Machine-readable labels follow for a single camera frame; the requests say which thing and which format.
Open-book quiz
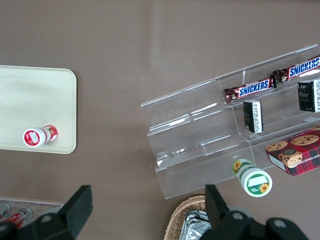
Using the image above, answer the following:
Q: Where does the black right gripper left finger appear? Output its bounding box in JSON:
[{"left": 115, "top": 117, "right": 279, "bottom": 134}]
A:
[{"left": 57, "top": 184, "right": 94, "bottom": 240}]

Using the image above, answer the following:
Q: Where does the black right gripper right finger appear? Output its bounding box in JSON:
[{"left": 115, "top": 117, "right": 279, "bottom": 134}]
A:
[{"left": 204, "top": 184, "right": 233, "bottom": 232}]

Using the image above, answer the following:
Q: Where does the aluminium foil tray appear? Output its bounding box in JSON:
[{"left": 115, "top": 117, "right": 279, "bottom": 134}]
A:
[{"left": 179, "top": 209, "right": 214, "bottom": 240}]

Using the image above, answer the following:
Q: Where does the oval tan wicker basket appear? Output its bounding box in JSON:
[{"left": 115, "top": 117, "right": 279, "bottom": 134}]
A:
[{"left": 163, "top": 194, "right": 209, "bottom": 240}]

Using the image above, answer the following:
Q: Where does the cream plastic serving tray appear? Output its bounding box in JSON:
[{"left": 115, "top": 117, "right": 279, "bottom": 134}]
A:
[{"left": 0, "top": 64, "right": 78, "bottom": 155}]

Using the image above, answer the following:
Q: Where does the clear acrylic bottle rack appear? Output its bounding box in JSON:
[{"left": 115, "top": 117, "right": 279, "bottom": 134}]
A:
[{"left": 0, "top": 196, "right": 66, "bottom": 227}]

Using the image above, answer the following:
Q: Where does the green lidded sunflower jar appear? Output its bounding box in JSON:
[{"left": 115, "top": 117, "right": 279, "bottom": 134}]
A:
[{"left": 232, "top": 157, "right": 274, "bottom": 197}]

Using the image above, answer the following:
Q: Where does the clear acrylic stepped shelf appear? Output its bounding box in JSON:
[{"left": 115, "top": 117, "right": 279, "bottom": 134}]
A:
[
  {"left": 216, "top": 43, "right": 320, "bottom": 177},
  {"left": 140, "top": 77, "right": 254, "bottom": 200}
]

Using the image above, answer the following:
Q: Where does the red lidded small jar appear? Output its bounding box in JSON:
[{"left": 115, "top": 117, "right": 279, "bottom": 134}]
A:
[{"left": 22, "top": 124, "right": 59, "bottom": 149}]

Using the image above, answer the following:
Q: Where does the red plaid cookie box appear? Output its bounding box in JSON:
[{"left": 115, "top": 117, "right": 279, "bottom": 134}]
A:
[{"left": 264, "top": 125, "right": 320, "bottom": 177}]

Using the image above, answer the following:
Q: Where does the small black chocolate box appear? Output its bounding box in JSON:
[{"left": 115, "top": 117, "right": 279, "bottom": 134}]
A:
[
  {"left": 297, "top": 79, "right": 320, "bottom": 114},
  {"left": 242, "top": 99, "right": 264, "bottom": 134}
]

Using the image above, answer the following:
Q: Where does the Snickers chocolate bar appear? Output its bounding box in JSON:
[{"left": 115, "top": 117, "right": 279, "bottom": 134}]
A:
[
  {"left": 223, "top": 78, "right": 278, "bottom": 105},
  {"left": 271, "top": 55, "right": 320, "bottom": 85}
]

